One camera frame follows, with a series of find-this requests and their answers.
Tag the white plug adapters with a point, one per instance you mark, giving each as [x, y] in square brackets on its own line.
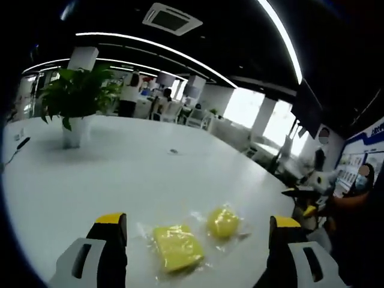
[19, 134]

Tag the curved ceiling light strip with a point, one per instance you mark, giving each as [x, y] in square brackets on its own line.
[288, 39]

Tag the round yellow silicone block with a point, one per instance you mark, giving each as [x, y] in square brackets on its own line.
[222, 222]

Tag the blue wall board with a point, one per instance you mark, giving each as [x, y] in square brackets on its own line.
[357, 153]

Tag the small grey table object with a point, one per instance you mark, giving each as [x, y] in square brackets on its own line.
[174, 151]

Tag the rectangular yellow silicone block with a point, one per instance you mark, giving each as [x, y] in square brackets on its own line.
[178, 247]

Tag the person's own body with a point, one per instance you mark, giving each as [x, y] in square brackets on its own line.
[360, 246]

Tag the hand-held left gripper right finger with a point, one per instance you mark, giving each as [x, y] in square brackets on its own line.
[283, 255]

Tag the black hanging wall screen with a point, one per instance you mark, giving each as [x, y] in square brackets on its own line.
[309, 108]

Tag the ceiling air conditioner vent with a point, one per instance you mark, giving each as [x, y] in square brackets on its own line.
[172, 18]

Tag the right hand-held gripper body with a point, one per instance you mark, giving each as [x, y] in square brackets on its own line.
[322, 181]

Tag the green potted plant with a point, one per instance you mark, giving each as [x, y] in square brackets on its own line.
[76, 93]

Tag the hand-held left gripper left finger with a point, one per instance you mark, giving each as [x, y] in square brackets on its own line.
[102, 258]

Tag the black power strip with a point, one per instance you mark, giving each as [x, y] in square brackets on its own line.
[23, 142]

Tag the long ceiling light strip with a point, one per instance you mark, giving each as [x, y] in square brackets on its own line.
[156, 45]

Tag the white chair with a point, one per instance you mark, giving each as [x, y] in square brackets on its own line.
[322, 238]

